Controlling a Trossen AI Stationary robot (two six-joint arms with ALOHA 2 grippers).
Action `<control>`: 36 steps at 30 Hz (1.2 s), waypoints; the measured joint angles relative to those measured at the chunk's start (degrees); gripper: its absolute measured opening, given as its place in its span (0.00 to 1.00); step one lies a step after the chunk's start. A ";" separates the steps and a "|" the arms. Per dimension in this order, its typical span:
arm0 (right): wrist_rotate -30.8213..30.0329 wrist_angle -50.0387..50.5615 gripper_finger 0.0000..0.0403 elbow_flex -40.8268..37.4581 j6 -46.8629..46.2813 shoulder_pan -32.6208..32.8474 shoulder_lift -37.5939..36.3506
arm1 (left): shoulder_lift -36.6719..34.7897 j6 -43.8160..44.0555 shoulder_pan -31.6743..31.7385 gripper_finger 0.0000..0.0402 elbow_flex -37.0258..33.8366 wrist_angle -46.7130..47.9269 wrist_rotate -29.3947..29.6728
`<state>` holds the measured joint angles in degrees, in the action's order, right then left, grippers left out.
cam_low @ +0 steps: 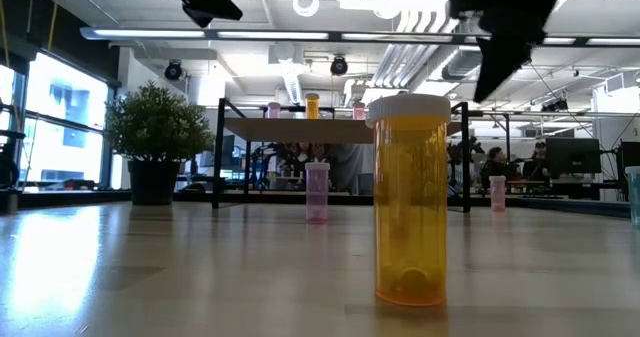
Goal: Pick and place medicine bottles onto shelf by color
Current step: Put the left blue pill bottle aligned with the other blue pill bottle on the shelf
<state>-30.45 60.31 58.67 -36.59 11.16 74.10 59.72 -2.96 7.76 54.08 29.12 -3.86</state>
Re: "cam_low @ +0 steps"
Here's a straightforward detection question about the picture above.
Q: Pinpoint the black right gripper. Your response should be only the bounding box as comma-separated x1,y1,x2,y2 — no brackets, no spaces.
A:
449,0,569,104

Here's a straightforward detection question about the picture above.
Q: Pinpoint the orange medicine bottle white cap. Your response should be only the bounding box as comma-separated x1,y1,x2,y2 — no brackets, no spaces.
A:
364,93,453,308
305,92,321,121

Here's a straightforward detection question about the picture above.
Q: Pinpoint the teal medicine bottle white cap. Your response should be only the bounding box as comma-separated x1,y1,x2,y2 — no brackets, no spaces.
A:
624,165,640,228

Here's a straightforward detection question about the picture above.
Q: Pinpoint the long LED light bar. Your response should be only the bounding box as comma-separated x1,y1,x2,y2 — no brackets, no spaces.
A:
79,25,640,48

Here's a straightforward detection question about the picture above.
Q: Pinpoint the person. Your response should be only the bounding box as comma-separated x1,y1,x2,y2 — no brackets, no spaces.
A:
528,140,550,178
480,146,522,191

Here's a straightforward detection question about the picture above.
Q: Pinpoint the black computer monitor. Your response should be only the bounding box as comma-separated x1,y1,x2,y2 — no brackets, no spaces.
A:
544,136,603,176
618,140,640,181

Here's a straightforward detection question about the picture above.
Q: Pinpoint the green artificial potted plant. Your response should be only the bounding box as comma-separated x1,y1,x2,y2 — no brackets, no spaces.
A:
103,80,216,207

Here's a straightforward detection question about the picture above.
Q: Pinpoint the dark office desk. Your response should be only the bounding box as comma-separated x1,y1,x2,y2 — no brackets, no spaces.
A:
504,176,630,201

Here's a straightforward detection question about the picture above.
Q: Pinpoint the large bright window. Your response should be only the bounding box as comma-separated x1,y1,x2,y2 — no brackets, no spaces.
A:
0,51,111,191

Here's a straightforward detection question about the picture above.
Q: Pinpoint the grey hanging cloth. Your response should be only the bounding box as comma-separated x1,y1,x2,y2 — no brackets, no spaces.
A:
324,144,375,196

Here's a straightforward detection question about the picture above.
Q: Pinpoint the silver ventilation duct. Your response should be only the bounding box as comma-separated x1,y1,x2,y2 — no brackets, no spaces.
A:
440,44,484,82

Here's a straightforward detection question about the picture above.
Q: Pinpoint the white cable coil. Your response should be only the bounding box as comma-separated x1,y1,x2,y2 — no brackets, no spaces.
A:
291,0,322,19

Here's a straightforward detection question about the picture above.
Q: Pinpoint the wooden shelf black metal frame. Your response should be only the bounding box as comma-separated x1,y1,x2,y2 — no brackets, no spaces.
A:
212,97,472,214

